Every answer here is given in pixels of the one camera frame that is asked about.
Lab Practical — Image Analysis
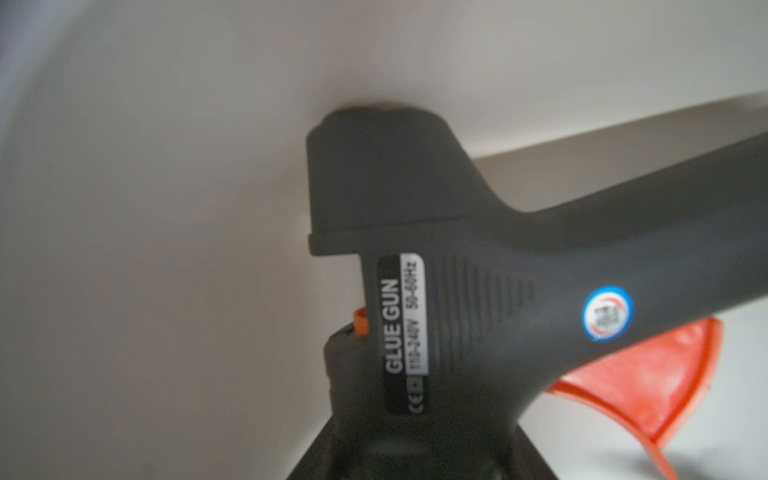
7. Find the black hot glue gun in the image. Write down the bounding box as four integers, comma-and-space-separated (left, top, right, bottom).
292, 107, 767, 479

